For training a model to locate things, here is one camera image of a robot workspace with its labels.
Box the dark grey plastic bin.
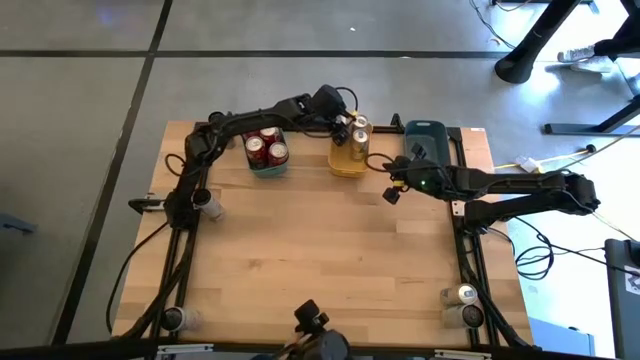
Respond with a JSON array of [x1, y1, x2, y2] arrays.
[[403, 119, 451, 169]]

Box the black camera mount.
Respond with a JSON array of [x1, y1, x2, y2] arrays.
[[272, 327, 354, 360]]

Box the blue floor cable loops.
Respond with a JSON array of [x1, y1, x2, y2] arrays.
[[513, 214, 557, 281]]

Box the red Coca-Cola can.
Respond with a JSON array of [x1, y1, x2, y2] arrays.
[[259, 126, 284, 146], [267, 141, 291, 169], [244, 135, 268, 170]]

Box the black desk foot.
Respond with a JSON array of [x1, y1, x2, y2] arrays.
[[543, 94, 640, 137]]

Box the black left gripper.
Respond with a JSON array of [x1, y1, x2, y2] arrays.
[[312, 83, 353, 148]]

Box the teal plastic bin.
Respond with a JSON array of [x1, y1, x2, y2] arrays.
[[243, 127, 291, 178]]

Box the yellow floor cable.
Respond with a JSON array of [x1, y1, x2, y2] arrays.
[[493, 127, 640, 171]]

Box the black floor cable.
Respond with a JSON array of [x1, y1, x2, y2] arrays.
[[105, 219, 171, 335]]

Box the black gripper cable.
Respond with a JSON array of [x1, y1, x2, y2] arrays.
[[363, 151, 401, 175]]

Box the black table-level camera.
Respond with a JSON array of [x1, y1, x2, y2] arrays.
[[293, 298, 331, 335]]

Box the person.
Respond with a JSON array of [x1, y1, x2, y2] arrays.
[[493, 0, 640, 86]]

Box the grey equipment case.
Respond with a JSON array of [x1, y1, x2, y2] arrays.
[[603, 238, 640, 360]]

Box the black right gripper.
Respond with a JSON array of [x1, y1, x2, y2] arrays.
[[382, 142, 451, 205]]

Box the yellow plastic bin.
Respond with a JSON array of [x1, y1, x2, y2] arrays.
[[327, 117, 374, 179]]

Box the black aluminium table frame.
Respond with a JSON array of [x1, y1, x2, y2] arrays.
[[127, 113, 541, 360]]

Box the blue-grey floor object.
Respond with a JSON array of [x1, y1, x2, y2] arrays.
[[0, 213, 39, 236]]

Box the blue-grey box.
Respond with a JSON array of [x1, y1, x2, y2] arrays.
[[528, 316, 597, 359]]

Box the silver aluminium bracket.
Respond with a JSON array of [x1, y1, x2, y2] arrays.
[[156, 343, 215, 357], [433, 348, 494, 360]]

